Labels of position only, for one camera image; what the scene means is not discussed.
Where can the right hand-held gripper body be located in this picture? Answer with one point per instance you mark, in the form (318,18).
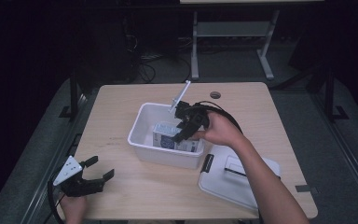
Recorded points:
(192,116)

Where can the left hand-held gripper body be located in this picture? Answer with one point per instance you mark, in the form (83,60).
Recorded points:
(80,186)

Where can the white and blue carton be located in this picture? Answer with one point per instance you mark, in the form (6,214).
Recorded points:
(164,137)

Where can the white plastic storage box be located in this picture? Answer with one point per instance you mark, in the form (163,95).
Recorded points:
(146,124)

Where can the person's left hand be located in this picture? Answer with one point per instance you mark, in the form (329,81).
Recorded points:
(74,210)

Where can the person's right hand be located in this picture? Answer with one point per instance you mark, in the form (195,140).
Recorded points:
(222,130)

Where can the white metal stand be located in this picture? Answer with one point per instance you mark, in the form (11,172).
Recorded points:
(230,28)

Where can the grey tape strip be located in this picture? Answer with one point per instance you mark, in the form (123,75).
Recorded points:
(304,188)

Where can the black frame post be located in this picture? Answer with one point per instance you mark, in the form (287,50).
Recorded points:
(74,96)

